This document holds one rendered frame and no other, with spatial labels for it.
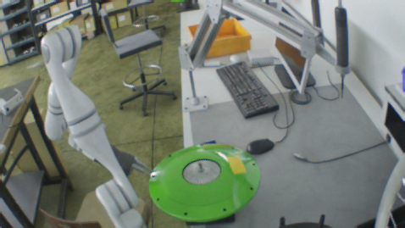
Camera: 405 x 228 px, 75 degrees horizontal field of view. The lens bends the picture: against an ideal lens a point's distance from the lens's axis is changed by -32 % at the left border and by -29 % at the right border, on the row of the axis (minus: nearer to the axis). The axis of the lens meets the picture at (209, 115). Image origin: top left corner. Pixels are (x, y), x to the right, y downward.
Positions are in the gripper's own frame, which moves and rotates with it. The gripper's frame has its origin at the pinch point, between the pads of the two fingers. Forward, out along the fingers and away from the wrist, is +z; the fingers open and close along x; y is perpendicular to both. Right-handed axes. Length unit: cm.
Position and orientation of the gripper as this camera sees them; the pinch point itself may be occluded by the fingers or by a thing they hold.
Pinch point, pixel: (152, 173)
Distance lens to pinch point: 102.2
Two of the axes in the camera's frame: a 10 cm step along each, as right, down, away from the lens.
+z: 8.8, 4.4, 1.7
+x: -1.2, 5.7, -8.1
